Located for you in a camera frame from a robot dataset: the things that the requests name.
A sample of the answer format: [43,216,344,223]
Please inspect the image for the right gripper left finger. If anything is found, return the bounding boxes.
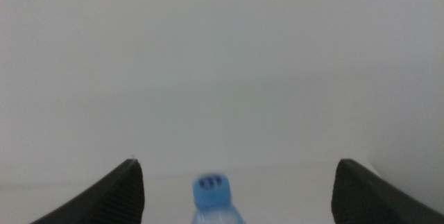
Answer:
[29,158,146,224]

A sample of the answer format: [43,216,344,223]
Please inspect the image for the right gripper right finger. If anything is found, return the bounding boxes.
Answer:
[330,158,444,224]

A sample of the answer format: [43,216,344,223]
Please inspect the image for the blue capped water bottle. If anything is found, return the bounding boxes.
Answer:
[190,172,248,224]

